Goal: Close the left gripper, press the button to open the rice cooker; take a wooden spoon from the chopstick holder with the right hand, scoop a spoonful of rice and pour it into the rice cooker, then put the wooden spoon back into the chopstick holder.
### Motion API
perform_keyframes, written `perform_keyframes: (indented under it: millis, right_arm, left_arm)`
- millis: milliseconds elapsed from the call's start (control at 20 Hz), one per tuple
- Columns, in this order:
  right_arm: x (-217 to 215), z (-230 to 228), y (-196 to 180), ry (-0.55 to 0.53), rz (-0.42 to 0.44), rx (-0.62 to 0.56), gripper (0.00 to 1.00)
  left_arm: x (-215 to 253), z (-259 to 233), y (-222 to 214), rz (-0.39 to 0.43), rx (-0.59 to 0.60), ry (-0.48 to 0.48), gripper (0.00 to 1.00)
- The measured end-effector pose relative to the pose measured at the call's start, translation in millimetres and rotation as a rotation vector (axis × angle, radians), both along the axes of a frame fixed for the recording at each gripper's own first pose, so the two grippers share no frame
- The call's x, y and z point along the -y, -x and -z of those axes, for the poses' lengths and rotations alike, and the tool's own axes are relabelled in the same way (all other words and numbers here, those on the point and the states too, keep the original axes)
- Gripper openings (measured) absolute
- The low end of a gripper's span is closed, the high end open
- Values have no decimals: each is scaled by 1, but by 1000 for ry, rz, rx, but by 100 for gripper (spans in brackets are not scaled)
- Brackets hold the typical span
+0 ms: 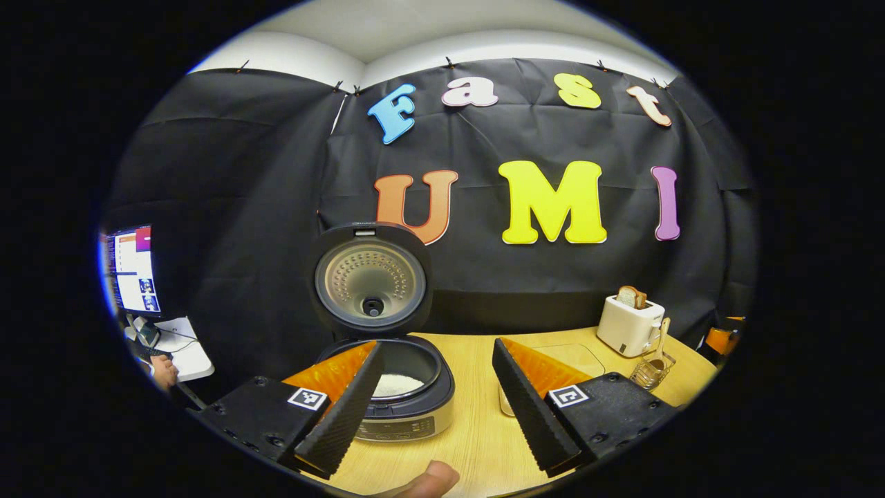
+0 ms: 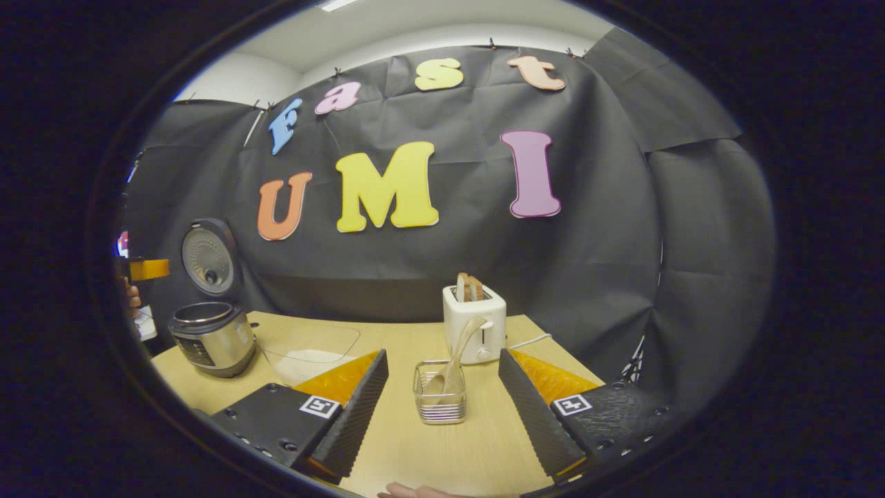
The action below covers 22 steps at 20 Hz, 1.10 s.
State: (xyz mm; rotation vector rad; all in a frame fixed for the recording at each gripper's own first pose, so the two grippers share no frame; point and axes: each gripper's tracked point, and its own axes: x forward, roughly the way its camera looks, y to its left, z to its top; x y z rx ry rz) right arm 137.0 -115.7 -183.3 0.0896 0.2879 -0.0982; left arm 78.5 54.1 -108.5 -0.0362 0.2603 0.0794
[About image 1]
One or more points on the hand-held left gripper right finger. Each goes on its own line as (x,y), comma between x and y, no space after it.
(529,415)

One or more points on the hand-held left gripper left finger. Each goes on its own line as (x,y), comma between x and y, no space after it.
(349,415)

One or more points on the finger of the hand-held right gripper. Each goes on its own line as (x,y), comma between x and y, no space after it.
(719,340)

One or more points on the white rice heap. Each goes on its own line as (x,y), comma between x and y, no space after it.
(401,385)

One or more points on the clear rice box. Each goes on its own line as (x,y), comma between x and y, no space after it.
(584,360)

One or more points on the clear chopstick holder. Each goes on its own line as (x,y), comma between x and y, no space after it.
(650,378)

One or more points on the grey rice cooker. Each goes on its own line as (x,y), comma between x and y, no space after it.
(373,283)

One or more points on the white toaster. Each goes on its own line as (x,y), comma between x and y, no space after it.
(626,325)

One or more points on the bread slice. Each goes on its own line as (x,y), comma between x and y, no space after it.
(630,297)

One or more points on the white side desk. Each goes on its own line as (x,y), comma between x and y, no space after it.
(190,360)

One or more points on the grey desk device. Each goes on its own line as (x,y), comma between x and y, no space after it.
(147,333)

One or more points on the computer monitor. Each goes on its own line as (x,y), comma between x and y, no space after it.
(135,270)

